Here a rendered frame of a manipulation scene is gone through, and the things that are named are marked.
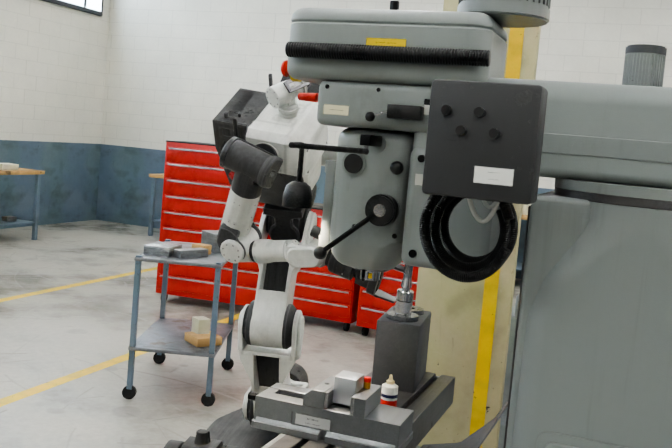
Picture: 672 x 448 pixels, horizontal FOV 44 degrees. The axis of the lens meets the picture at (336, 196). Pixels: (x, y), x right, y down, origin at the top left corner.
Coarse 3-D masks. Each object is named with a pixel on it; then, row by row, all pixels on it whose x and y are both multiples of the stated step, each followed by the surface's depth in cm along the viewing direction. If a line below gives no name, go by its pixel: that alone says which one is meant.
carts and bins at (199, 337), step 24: (168, 240) 547; (216, 240) 512; (168, 264) 550; (192, 264) 470; (216, 264) 471; (216, 288) 472; (216, 312) 473; (144, 336) 500; (168, 336) 505; (192, 336) 490; (216, 336) 494
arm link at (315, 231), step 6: (312, 228) 237; (318, 228) 237; (312, 234) 237; (318, 234) 236; (312, 240) 240; (318, 240) 238; (330, 252) 236; (324, 258) 236; (330, 258) 235; (324, 264) 238; (330, 264) 235; (336, 264) 234; (330, 270) 236
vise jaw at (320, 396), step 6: (330, 378) 194; (318, 384) 190; (324, 384) 189; (330, 384) 189; (312, 390) 184; (318, 390) 184; (324, 390) 184; (330, 390) 185; (306, 396) 185; (312, 396) 184; (318, 396) 184; (324, 396) 183; (330, 396) 185; (306, 402) 185; (312, 402) 184; (318, 402) 184; (324, 402) 183; (330, 402) 185
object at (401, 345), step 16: (384, 320) 226; (400, 320) 226; (416, 320) 228; (384, 336) 226; (400, 336) 225; (416, 336) 224; (384, 352) 226; (400, 352) 225; (416, 352) 224; (384, 368) 226; (400, 368) 225; (416, 368) 225; (400, 384) 225; (416, 384) 228
